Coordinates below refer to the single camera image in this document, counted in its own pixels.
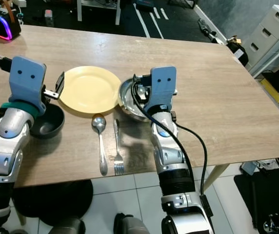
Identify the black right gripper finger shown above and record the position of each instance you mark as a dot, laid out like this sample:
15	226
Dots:
136	87

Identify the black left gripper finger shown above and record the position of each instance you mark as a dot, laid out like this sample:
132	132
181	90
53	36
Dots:
60	85

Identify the stainless steel bowl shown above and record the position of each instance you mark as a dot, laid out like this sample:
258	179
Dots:
127	102

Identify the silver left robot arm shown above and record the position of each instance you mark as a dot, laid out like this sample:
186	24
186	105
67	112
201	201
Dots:
5	146

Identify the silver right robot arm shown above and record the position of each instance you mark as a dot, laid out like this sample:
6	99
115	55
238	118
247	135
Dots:
173	161

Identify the yellow round plate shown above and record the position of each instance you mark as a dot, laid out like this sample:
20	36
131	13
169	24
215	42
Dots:
90	90

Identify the small black bowl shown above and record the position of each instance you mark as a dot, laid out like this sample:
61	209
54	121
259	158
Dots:
49	124

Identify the silver metal fork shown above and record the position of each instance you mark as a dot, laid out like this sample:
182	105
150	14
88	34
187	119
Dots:
117	146

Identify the silver metal spoon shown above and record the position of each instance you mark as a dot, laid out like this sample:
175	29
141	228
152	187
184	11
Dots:
101	146

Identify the white table leg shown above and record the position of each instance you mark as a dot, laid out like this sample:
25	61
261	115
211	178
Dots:
215	178

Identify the black round stool base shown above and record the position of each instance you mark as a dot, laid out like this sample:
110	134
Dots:
54	197

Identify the grey right robot leg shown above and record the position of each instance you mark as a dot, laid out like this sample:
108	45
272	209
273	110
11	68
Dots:
132	225

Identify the grey robot leg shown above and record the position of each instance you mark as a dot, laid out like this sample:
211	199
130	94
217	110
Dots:
64	226
132	225

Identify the white drawer cabinet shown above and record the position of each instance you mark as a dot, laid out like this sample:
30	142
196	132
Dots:
271	39

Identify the grey left robot leg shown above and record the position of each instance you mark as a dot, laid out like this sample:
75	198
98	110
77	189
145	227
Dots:
64	226

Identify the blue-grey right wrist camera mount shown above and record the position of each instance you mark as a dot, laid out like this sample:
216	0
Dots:
161	85

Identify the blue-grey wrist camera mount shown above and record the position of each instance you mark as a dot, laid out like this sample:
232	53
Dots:
161	85
26	78

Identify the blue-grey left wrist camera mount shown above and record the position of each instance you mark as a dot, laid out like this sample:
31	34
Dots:
26	78

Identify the white metal frame stand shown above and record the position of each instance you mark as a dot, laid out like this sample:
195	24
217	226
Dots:
99	7

